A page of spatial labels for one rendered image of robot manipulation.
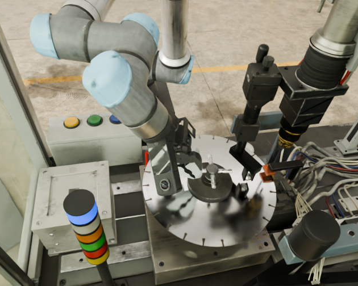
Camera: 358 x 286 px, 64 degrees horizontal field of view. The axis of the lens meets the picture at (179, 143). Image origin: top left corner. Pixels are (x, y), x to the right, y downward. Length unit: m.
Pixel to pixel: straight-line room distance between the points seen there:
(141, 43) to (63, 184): 0.45
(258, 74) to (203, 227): 0.34
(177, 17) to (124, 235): 0.66
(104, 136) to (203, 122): 1.46
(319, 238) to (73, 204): 0.38
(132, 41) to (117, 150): 0.52
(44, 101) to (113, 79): 2.17
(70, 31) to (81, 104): 1.94
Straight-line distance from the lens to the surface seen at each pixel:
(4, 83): 0.72
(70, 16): 0.58
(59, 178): 0.83
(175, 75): 1.11
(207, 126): 2.25
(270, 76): 0.55
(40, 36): 0.58
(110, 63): 0.44
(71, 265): 0.85
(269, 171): 0.76
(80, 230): 0.49
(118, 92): 0.44
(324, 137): 1.28
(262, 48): 0.58
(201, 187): 0.70
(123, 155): 0.98
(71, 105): 2.48
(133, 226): 0.88
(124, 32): 0.53
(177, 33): 0.99
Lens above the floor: 1.54
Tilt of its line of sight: 47 degrees down
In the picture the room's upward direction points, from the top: 5 degrees clockwise
